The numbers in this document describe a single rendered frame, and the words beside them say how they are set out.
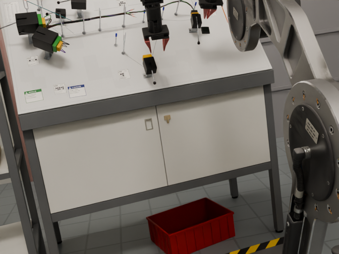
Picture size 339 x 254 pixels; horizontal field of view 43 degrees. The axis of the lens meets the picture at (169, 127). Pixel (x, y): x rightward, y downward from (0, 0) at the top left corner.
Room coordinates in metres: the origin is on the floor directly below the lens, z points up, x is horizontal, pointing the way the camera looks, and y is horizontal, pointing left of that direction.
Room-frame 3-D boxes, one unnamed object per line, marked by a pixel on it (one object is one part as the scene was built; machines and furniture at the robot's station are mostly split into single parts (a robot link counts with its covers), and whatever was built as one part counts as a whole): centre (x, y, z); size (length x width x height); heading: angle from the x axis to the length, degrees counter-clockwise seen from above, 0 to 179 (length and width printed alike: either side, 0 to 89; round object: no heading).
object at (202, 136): (2.03, -0.22, 0.60); 0.55 x 0.03 x 0.39; 105
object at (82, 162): (1.89, 0.32, 0.60); 0.55 x 0.02 x 0.39; 105
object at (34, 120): (1.94, 0.04, 0.83); 1.18 x 0.05 x 0.06; 105
